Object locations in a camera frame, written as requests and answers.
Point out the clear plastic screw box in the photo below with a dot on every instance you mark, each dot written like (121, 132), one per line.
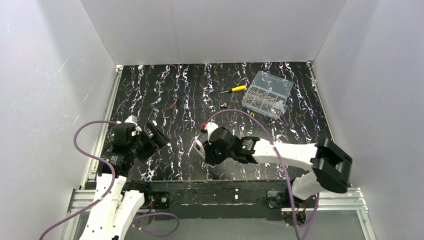
(267, 95)

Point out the aluminium frame rail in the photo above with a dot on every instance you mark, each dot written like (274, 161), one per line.
(89, 177)

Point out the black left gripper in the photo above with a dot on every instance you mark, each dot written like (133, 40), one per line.
(156, 136)

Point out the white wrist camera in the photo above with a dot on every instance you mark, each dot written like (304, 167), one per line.
(208, 128)
(134, 120)

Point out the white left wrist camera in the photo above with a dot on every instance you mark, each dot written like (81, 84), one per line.
(134, 120)

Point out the silver flat wrench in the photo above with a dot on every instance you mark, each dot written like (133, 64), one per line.
(191, 149)

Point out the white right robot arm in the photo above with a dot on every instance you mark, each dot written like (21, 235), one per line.
(328, 166)

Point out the white remote control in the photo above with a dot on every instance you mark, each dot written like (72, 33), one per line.
(198, 146)

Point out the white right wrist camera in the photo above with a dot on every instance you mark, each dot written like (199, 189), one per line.
(208, 128)

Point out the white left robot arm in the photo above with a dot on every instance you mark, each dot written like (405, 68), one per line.
(116, 201)

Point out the yellow-handled screwdriver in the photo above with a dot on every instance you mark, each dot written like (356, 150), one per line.
(235, 89)

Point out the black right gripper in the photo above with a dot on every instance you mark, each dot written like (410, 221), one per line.
(205, 149)

